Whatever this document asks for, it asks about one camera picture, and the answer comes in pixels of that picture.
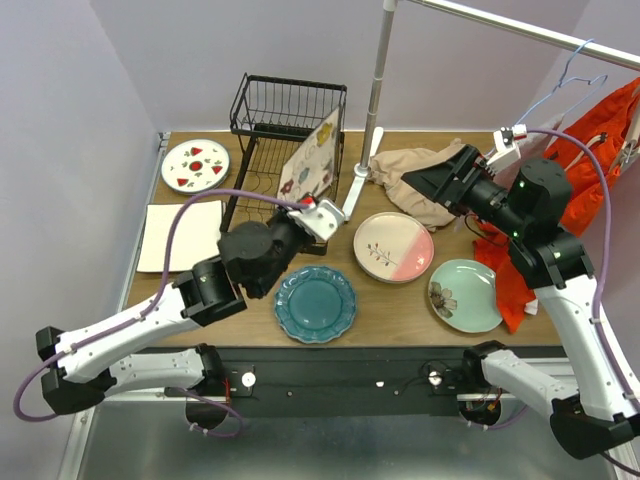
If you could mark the silver clothes rack stand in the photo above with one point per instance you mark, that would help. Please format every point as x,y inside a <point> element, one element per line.
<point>477,65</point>

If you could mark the grey cloth on hanger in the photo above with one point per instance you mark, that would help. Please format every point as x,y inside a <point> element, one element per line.
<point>535,143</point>

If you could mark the blue wire hanger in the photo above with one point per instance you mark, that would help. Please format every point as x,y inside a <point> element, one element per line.
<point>595,84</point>

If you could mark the teal scalloped plate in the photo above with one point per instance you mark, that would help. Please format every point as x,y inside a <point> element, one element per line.
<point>315,305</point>

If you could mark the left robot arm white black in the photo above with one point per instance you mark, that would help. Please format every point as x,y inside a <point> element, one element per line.
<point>85,366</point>

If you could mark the beige cloth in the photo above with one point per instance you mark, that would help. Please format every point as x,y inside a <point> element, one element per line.
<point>387,168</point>

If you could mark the aluminium rail frame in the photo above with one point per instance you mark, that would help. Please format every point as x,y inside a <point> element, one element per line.
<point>146,437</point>

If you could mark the black wire dish rack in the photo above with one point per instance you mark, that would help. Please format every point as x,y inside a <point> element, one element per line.
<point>271,117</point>

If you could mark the pink plate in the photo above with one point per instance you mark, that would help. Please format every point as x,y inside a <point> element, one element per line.
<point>393,247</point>

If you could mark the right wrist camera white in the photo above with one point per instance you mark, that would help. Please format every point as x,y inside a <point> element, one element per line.
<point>506,149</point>

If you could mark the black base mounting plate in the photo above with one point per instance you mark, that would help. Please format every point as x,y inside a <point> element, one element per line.
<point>337,381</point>

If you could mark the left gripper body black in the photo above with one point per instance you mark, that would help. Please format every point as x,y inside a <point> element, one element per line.
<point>290,233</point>

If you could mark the orange garment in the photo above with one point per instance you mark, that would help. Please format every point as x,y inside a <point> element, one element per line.
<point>612,117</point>

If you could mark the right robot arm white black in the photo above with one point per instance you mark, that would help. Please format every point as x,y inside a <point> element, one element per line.
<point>602,412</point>

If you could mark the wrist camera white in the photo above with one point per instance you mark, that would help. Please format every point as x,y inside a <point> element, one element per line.
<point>506,149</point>
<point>336,216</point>

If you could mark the mint green plate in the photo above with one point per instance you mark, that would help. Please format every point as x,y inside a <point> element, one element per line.
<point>462,293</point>

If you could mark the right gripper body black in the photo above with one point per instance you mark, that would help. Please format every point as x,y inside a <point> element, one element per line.
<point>480,192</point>

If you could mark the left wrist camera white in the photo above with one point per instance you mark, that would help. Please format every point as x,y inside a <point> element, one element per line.
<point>336,216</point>

